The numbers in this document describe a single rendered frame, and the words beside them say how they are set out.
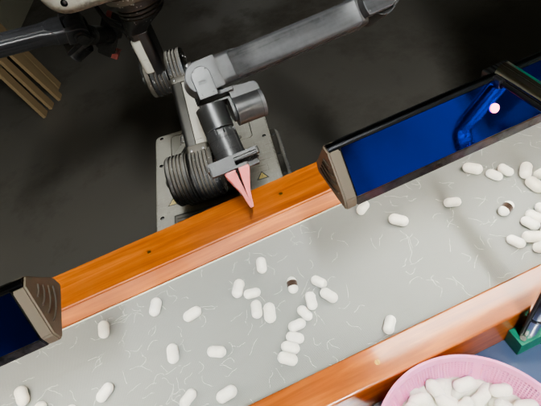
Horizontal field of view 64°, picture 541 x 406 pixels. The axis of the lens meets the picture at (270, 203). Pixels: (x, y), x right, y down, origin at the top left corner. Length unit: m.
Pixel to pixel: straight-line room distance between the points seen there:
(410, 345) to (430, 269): 0.16
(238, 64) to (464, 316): 0.57
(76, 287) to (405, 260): 0.65
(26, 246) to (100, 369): 1.60
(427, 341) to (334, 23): 0.59
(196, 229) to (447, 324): 0.51
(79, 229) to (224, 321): 1.57
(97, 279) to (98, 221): 1.33
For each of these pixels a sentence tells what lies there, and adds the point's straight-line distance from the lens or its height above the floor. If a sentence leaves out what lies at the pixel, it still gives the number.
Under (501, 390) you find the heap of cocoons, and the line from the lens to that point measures 0.75.
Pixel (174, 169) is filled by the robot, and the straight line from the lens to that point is 1.05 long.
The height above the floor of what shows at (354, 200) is 1.05.
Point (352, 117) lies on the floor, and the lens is 2.29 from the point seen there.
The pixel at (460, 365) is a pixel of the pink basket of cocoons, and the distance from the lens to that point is 0.74.
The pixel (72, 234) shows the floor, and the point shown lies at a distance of 2.31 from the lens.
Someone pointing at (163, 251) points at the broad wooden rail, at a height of 0.76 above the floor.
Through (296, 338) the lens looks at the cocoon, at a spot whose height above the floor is 0.76.
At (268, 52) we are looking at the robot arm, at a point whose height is 1.03.
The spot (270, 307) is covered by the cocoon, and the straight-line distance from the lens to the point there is 0.78.
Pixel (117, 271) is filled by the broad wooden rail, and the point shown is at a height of 0.76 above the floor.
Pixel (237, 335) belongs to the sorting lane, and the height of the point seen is 0.74.
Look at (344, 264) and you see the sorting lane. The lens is 0.83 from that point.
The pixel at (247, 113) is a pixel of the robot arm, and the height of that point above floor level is 0.97.
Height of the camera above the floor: 1.44
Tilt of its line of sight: 48 degrees down
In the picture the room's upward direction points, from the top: 19 degrees counter-clockwise
